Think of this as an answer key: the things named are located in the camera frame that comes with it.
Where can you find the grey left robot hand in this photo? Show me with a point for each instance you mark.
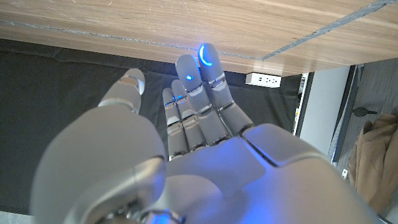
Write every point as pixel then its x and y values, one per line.
pixel 217 174

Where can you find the white power strip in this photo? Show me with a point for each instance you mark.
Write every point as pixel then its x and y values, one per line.
pixel 262 80

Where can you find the black backdrop stand pole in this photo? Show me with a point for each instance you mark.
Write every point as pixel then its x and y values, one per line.
pixel 303 102

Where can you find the tan hanging coat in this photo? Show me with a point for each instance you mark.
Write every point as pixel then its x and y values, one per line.
pixel 373 155

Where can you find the black backdrop curtain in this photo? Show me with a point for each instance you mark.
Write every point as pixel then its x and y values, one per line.
pixel 46 93

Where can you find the white wall outlet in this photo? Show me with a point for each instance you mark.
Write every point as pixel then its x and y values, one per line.
pixel 344 174

